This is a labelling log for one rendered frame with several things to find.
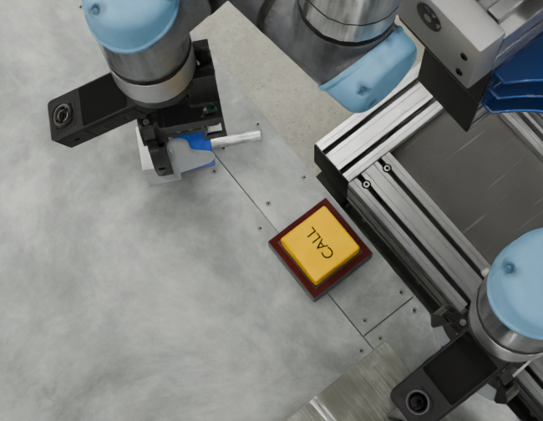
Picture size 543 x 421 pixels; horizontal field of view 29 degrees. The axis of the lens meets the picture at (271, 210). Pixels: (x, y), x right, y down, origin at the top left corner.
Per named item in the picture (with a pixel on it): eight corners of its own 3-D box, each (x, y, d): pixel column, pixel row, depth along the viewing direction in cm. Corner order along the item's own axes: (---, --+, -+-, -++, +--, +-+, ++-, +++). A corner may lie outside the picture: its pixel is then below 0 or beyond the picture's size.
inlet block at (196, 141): (258, 122, 117) (256, 103, 112) (266, 163, 116) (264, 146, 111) (143, 144, 117) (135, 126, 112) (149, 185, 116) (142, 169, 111)
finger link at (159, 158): (175, 185, 106) (160, 137, 98) (160, 188, 106) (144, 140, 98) (170, 147, 108) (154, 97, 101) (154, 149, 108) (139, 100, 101)
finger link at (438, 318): (464, 341, 102) (493, 343, 93) (450, 352, 101) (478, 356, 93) (435, 302, 102) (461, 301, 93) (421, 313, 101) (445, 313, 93)
